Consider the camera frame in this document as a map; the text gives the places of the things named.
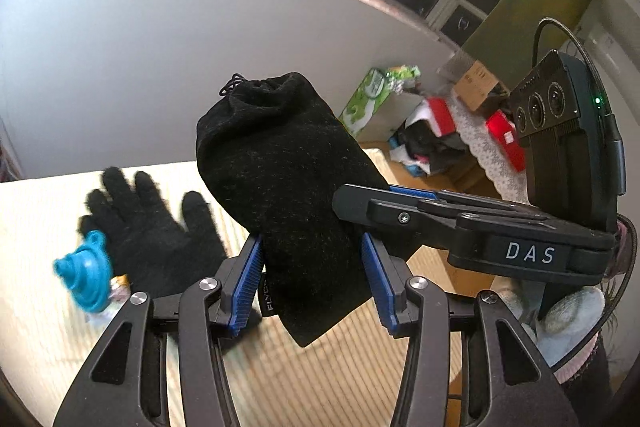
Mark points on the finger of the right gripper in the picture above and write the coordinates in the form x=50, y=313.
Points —
x=400, y=222
x=413, y=192

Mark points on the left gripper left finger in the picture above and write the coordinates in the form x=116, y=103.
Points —
x=123, y=382

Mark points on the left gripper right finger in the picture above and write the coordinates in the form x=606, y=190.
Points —
x=506, y=381

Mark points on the white snack packet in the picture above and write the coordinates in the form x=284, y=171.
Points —
x=120, y=290

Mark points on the black knit glove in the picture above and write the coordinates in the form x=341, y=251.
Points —
x=156, y=253

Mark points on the black velvet drawstring pouch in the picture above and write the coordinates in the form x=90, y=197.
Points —
x=272, y=154

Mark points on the gloved right hand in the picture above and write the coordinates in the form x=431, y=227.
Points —
x=566, y=324

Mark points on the white lace cloth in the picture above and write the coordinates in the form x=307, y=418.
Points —
x=510, y=184

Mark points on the red white packet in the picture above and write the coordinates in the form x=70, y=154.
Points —
x=501, y=129

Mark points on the brown cardboard box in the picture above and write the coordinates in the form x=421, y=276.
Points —
x=473, y=83

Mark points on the blue collapsible silicone funnel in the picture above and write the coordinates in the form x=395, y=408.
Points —
x=87, y=273

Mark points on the green white tissue pack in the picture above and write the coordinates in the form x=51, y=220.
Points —
x=382, y=102

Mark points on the black camera box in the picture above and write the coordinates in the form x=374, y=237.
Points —
x=574, y=154

